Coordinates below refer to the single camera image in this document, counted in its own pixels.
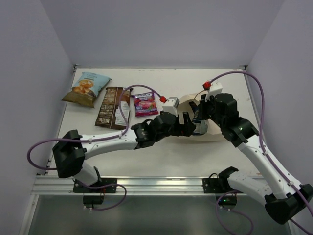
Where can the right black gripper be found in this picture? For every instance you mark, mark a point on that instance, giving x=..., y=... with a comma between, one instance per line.
x=203, y=105

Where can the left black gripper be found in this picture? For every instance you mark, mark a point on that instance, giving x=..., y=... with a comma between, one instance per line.
x=180, y=124

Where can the navy kettle chips bag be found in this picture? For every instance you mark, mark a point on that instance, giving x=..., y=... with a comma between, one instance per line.
x=198, y=121

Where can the brown paper bag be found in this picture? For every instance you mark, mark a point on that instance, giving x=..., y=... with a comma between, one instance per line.
x=213, y=132

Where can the purple berry candy bag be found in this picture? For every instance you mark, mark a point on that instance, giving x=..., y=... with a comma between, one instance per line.
x=145, y=104

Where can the brown chocolate snack bag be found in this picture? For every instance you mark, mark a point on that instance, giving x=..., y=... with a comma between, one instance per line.
x=109, y=115

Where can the gold blue crisps bag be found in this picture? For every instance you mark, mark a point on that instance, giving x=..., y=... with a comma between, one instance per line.
x=87, y=89

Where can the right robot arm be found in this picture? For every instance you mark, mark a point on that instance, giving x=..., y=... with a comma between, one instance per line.
x=283, y=196

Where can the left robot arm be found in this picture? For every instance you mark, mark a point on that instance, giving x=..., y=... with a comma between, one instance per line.
x=71, y=152

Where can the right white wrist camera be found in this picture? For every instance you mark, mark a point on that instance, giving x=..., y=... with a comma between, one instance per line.
x=212, y=89

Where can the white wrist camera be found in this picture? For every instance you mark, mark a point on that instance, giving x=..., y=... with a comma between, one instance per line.
x=212, y=89
x=171, y=105

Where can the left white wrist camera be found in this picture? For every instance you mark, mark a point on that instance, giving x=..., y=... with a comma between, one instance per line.
x=171, y=105

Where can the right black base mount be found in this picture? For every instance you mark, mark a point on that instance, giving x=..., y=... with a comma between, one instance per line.
x=217, y=184

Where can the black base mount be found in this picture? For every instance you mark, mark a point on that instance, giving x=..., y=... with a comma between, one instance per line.
x=217, y=184
x=94, y=195

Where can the aluminium mounting rail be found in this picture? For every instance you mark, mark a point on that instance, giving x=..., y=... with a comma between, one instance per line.
x=136, y=186

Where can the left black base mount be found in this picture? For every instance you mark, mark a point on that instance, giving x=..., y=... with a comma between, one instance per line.
x=94, y=195

